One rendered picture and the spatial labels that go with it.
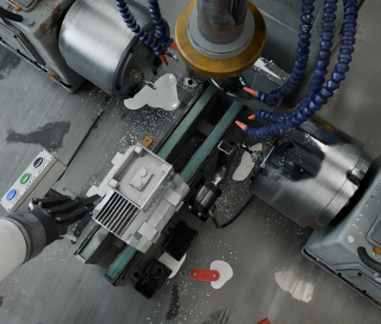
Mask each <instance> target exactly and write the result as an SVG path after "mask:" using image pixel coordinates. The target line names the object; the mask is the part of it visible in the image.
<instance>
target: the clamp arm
mask: <svg viewBox="0 0 381 324"><path fill-rule="evenodd" d="M234 149H235V148H234V146H232V145H231V144H230V143H228V142H226V141H222V142H221V143H220V145H219V146H218V150H217V161H216V167H215V176H216V177H215V176H214V177H215V178H216V179H218V178H219V177H220V179H219V181H221V182H222V181H225V180H226V178H227V177H228V173H229V168H230V165H231V160H232V157H233V152H234Z"/></svg>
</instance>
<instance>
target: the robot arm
mask: <svg viewBox="0 0 381 324"><path fill-rule="evenodd" d="M101 198H102V197H101V196H99V195H98V194H94V195H92V196H90V197H88V198H86V199H85V198H84V197H83V198H79V197H76V198H75V200H72V199H71V197H70V196H68V195H65V196H60V197H51V198H46V199H38V198H32V199H31V201H30V204H29V206H28V210H29V211H17V212H14V213H11V214H9V215H7V216H4V217H0V282H2V281H3V280H4V279H6V278H8V277H9V276H10V275H11V274H12V273H13V272H14V271H15V269H16V268H18V267H20V266H22V265H23V264H25V263H26V262H27V261H29V260H31V259H32V258H35V257H36V256H38V255H39V254H41V252H42V251H43V249H44V248H45V247H46V246H48V245H50V244H51V243H53V242H54V241H56V240H62V239H64V237H65V238H67V239H71V241H70V242H71V243H72V244H76V242H77V241H78V239H79V237H80V235H81V232H82V231H83V229H84V228H85V227H86V226H87V225H88V223H89V221H90V220H91V217H92V216H93V213H92V212H93V210H94V208H95V207H97V205H98V203H99V202H100V200H101ZM80 219H81V221H80V222H79V223H78V224H77V226H76V228H73V229H72V230H70V231H67V227H68V226H69V225H71V224H72V223H74V222H76V221H79V220H80Z"/></svg>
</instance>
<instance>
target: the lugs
mask: <svg viewBox="0 0 381 324"><path fill-rule="evenodd" d="M134 147H135V146H134V145H133V146H131V148H130V149H129V151H128V153H130V152H131V150H132V149H133V148H134ZM183 180H184V179H183V178H182V177H181V176H180V175H179V174H176V173H173V177H171V178H170V181H171V182H172V183H173V184H174V185H177V186H180V184H181V183H182V182H183ZM97 211H98V210H97V209H96V208H95V209H94V210H93V212H92V213H93V216H92V218H93V217H94V215H95V214H96V212H97ZM124 241H125V242H126V243H127V244H128V245H130V246H131V247H133V248H136V246H137V245H138V244H139V242H140V240H138V239H137V238H136V237H134V236H133V235H131V234H129V235H128V236H127V238H126V239H125V240H124Z"/></svg>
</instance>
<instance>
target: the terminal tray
mask: <svg viewBox="0 0 381 324"><path fill-rule="evenodd" d="M138 147H139V148H140V151H137V148H138ZM165 165H166V166H167V169H164V166H165ZM173 173H174V171H173V166H172V165H171V164H169V163H167V162H166V161H165V160H163V159H161V158H160V157H159V156H157V155H155V154H154V153H153V152H151V151H149V150H148V149H147V148H145V147H144V146H142V145H141V144H139V143H137V144H136V145H135V147H134V148H133V149H132V150H131V152H130V153H129V155H128V156H127V157H126V158H125V160H124V161H123V162H122V164H121V165H120V166H119V168H118V169H117V171H115V173H114V174H113V176H112V177H111V178H110V179H109V181H108V182H107V184H106V185H107V186H108V187H109V188H110V189H112V190H113V191H115V192H116V193H117V194H119V195H121V196H122V197H123V198H125V199H126V200H127V201H129V202H130V203H132V204H133V205H134V206H136V207H138V208H139V209H140V210H141V211H143V212H144V213H146V212H149V211H150V210H149V207H152V203H155V199H158V198H159V196H158V195H161V194H162V192H161V191H162V190H164V187H165V186H168V183H167V182H170V178H171V177H173ZM112 181H114V182H115V184H114V185H113V184H111V183H112ZM139 200H142V203H141V204H139V203H138V201H139Z"/></svg>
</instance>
